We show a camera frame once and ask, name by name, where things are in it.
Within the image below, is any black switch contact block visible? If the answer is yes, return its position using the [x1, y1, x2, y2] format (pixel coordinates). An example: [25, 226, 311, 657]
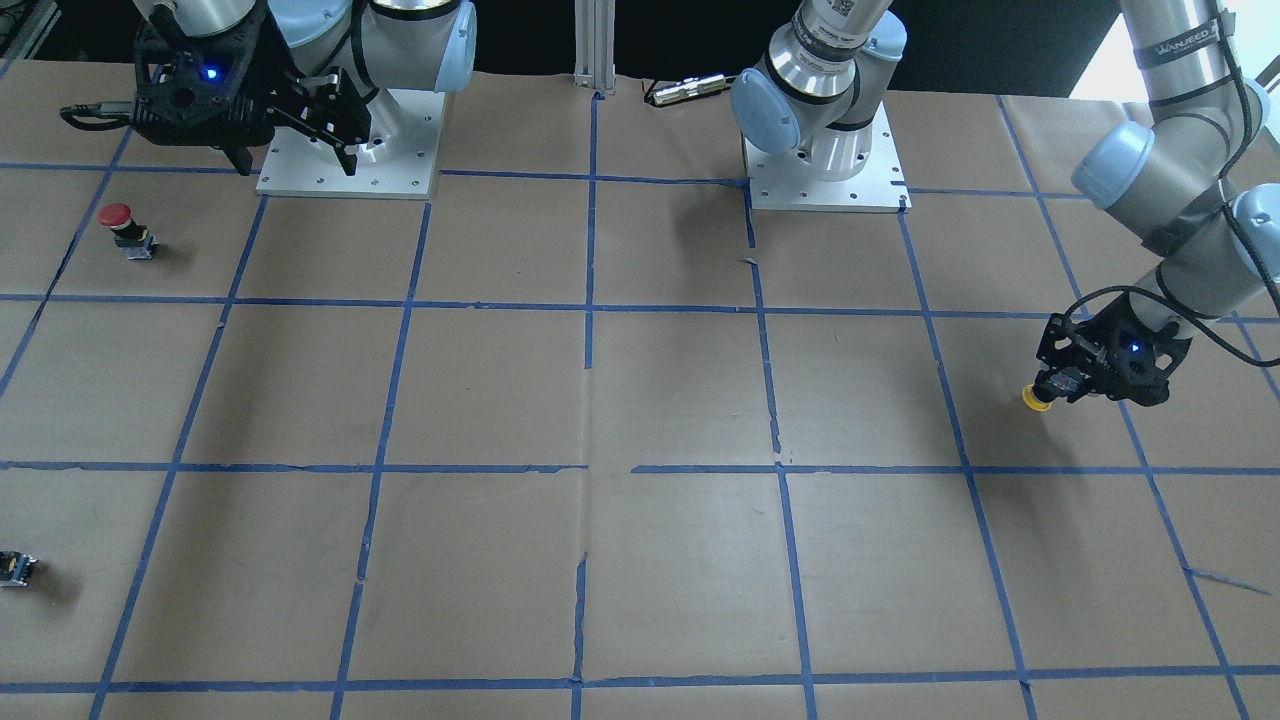
[1, 550, 38, 588]

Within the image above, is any yellow push button switch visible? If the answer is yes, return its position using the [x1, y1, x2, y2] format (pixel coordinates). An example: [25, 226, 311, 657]
[1021, 366, 1084, 413]

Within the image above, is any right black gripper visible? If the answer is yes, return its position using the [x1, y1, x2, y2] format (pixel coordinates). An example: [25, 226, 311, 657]
[131, 10, 372, 176]

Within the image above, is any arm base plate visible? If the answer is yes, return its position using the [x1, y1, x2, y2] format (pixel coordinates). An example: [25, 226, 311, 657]
[742, 105, 913, 213]
[256, 88, 447, 200]

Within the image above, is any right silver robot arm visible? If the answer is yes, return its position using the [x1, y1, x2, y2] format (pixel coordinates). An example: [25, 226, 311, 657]
[125, 1, 479, 177]

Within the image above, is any red push button switch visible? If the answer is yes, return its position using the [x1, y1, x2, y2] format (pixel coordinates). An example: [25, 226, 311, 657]
[97, 202, 156, 261]

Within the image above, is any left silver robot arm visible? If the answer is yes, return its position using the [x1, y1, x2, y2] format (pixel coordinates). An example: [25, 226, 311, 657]
[731, 1, 1277, 413]

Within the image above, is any aluminium frame post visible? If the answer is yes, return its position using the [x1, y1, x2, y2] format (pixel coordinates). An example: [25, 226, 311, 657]
[572, 0, 616, 94]

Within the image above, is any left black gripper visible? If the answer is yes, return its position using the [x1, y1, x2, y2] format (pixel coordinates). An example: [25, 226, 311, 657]
[1036, 310, 1190, 407]

